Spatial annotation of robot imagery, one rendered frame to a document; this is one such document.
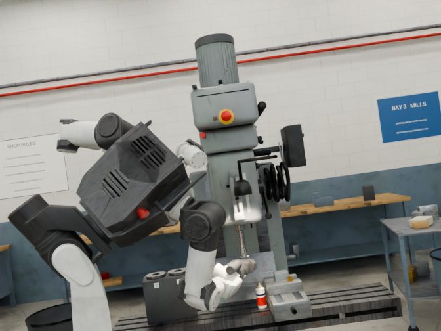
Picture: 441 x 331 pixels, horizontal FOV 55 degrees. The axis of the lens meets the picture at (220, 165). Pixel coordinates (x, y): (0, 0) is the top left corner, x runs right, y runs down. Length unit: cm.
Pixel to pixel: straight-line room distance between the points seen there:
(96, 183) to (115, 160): 9
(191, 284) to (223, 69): 110
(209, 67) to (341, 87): 445
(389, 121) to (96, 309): 564
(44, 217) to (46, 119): 532
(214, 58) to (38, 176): 487
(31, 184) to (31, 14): 245
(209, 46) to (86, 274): 125
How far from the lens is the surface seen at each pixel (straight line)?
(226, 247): 230
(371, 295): 202
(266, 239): 230
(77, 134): 161
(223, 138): 177
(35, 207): 138
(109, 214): 127
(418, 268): 443
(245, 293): 225
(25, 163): 673
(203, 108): 169
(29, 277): 689
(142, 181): 124
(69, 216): 136
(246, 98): 169
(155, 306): 197
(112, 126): 146
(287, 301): 181
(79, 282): 136
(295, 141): 212
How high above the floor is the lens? 157
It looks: level
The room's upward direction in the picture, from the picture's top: 8 degrees counter-clockwise
